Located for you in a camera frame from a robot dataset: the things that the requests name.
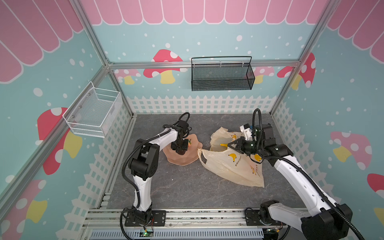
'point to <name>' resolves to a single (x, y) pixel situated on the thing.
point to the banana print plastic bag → (229, 161)
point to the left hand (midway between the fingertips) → (182, 150)
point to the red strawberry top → (189, 143)
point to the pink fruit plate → (191, 155)
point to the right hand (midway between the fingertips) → (227, 144)
